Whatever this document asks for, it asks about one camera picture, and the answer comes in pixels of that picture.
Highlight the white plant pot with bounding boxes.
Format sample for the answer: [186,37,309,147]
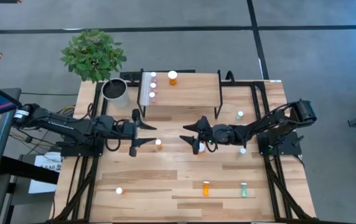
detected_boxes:
[101,77,131,109]

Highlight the black table frame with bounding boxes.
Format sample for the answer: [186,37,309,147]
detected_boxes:
[49,79,319,223]

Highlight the wooden shelf black legs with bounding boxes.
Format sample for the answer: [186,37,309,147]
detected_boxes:
[136,68,223,120]

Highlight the white paper sheet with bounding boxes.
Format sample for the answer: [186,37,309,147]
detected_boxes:
[28,151,63,194]

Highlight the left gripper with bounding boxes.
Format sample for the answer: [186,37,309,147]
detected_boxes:
[113,109,158,157]

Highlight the green leafy plant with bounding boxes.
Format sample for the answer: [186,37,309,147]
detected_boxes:
[60,29,128,84]

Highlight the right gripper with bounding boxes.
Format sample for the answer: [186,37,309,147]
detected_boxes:
[179,116,233,156]

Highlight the black power strip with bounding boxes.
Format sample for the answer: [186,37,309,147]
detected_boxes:
[119,70,143,82]

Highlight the black stand beam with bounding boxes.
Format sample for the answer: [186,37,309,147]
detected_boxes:
[0,155,60,185]

